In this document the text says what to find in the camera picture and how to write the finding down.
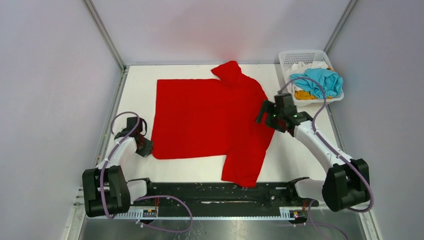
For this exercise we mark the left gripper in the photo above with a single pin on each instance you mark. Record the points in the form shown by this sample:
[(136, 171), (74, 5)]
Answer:
[(148, 148)]

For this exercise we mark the aluminium frame rail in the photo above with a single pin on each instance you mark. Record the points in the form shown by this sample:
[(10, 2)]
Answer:
[(143, 223)]

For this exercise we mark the light blue t-shirt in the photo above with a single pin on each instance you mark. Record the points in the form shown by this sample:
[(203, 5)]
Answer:
[(320, 82)]

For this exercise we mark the yellow t-shirt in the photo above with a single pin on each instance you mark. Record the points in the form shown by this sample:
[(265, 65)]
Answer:
[(305, 96)]

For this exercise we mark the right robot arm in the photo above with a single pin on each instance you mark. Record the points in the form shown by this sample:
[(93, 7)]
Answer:
[(347, 181)]

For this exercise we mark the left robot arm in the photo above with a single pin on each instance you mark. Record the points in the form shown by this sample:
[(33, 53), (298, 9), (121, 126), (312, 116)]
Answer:
[(105, 189)]

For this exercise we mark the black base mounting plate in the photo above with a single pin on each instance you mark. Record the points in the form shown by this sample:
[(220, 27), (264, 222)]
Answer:
[(218, 200)]

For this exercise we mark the white t-shirt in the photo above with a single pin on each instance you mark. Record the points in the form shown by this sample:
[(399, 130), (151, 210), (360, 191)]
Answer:
[(300, 68)]

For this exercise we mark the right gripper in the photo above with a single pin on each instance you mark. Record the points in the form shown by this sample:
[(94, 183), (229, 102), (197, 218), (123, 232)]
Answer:
[(265, 112)]

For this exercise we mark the red t-shirt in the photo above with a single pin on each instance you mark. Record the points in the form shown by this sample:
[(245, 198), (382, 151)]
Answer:
[(197, 118)]

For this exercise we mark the aluminium corner post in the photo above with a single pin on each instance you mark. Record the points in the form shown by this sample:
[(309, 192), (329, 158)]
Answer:
[(340, 24), (92, 11)]

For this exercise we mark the left aluminium corner post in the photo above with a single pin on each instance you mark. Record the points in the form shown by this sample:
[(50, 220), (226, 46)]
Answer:
[(92, 11)]

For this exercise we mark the right aluminium corner post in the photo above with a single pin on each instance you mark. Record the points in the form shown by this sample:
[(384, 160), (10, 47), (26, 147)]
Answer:
[(340, 24)]

